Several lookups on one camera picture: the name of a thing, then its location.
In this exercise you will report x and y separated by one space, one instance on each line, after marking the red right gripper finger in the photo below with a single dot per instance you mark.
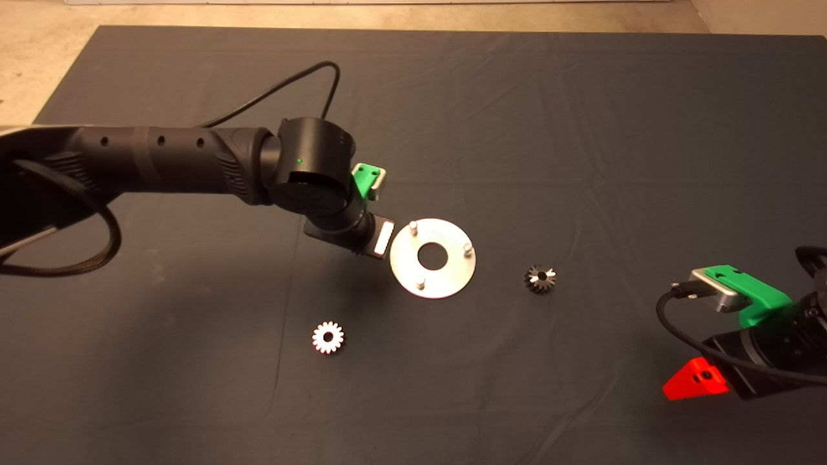
698 383

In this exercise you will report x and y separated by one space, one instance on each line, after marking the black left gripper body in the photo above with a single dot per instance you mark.
384 239

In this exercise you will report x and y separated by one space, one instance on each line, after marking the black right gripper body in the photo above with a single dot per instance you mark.
762 361

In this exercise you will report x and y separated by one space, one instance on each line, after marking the small steel planetary gear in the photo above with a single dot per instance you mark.
546 284
337 343

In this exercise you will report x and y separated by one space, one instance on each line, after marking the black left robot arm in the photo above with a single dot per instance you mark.
161 161

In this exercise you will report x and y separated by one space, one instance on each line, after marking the round metal carrier plate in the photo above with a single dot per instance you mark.
404 265

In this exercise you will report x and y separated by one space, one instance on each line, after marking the dark grey table cloth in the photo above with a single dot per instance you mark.
517 129

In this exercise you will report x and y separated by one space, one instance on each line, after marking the green right camera mount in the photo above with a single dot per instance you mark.
762 303

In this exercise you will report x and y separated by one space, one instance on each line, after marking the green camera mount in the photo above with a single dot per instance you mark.
762 303
362 181

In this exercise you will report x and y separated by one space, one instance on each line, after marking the green left camera mount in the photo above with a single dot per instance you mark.
362 181

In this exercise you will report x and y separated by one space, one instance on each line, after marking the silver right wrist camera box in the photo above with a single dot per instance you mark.
711 290

